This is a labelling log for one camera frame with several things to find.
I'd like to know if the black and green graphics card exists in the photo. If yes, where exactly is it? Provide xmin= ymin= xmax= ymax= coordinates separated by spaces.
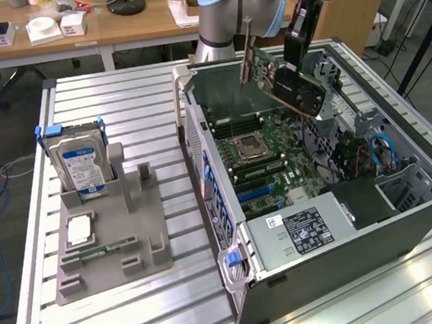
xmin=233 ymin=11 xmax=330 ymax=126

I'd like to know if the wooden cabinet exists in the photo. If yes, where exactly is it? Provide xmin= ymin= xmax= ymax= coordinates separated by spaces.
xmin=296 ymin=0 xmax=408 ymax=63

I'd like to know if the metal disk bay cage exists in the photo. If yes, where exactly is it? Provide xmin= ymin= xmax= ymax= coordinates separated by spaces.
xmin=298 ymin=75 xmax=357 ymax=154

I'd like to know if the green motherboard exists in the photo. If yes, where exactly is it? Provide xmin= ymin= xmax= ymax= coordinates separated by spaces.
xmin=203 ymin=99 xmax=338 ymax=224

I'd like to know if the CPU socket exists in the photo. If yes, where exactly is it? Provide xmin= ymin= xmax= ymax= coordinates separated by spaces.
xmin=234 ymin=130 xmax=270 ymax=165

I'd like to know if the white paper booklet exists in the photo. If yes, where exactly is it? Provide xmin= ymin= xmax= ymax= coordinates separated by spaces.
xmin=168 ymin=0 xmax=202 ymax=30

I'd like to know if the small silver heatsink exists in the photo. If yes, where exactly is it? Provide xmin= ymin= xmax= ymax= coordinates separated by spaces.
xmin=287 ymin=188 xmax=312 ymax=204

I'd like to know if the blue expansion slot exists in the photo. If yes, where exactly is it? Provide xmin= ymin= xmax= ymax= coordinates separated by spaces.
xmin=236 ymin=184 xmax=278 ymax=204

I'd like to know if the black plastic shroud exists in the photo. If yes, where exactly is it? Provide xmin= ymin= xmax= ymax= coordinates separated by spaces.
xmin=332 ymin=175 xmax=401 ymax=232

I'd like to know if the black round lamp base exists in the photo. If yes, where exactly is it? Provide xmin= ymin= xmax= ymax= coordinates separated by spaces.
xmin=107 ymin=0 xmax=148 ymax=18

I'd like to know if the grey power supply unit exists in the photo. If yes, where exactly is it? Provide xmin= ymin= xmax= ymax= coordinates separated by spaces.
xmin=245 ymin=189 xmax=360 ymax=274

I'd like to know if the open black PC case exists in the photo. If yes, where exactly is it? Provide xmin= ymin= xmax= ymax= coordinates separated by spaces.
xmin=169 ymin=27 xmax=432 ymax=324

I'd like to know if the small white labelled box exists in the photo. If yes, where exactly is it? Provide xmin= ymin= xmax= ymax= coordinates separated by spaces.
xmin=58 ymin=11 xmax=88 ymax=38

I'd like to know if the blue case latch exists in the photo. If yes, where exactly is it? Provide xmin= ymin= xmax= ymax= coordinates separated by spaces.
xmin=224 ymin=250 xmax=242 ymax=269

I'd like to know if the hard disk with blue caddy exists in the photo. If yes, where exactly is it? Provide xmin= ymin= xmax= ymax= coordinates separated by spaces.
xmin=33 ymin=118 xmax=119 ymax=207

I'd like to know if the white box with round hole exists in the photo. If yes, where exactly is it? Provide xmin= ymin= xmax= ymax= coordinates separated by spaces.
xmin=24 ymin=14 xmax=65 ymax=47

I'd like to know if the black office chair base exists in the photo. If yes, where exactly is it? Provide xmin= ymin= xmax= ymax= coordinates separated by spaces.
xmin=0 ymin=63 xmax=53 ymax=113

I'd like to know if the silver CPU chip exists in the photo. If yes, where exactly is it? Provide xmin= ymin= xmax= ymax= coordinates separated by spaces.
xmin=63 ymin=215 xmax=97 ymax=250

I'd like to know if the green RAM stick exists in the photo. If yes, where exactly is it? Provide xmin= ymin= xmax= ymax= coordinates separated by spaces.
xmin=61 ymin=240 xmax=140 ymax=264

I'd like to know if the grey plastic parts rack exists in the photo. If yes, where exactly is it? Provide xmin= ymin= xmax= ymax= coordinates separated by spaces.
xmin=41 ymin=138 xmax=178 ymax=307

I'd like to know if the blue wire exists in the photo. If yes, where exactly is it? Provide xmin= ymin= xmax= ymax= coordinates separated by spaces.
xmin=366 ymin=132 xmax=402 ymax=175

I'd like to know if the wooden desk white frame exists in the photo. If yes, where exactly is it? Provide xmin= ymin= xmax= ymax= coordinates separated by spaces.
xmin=95 ymin=0 xmax=310 ymax=72
xmin=0 ymin=0 xmax=105 ymax=82

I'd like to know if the white floor cable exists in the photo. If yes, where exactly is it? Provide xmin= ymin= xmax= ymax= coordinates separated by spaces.
xmin=0 ymin=154 xmax=37 ymax=180

